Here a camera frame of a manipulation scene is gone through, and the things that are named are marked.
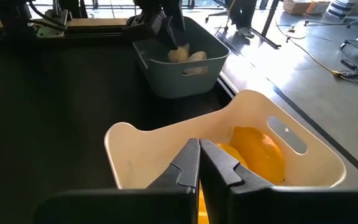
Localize yellow floor cable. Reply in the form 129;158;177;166
286;34;344;78

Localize blue white striped object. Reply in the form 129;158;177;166
326;0;358;19

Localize cardboard boxes stack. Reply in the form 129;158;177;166
283;0;331;16

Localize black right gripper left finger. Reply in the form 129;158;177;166
147;138;201;191

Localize black left arm base cable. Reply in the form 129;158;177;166
26;0;68;32

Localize yellow lemon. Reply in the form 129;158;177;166
228;126;287;185

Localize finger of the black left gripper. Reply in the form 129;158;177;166
170;9;190;48
157;12;180;51

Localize grey-green plastic basket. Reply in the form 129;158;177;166
132;16;231;100

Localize black desk leg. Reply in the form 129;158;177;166
249;0;282;50

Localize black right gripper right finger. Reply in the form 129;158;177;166
199;138;275;224

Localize beige garlic bulb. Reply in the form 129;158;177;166
167;43;191;63
183;50;209;76

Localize person's feet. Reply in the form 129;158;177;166
227;0;258;39

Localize white plastic basket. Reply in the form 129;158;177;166
103;89;347;191

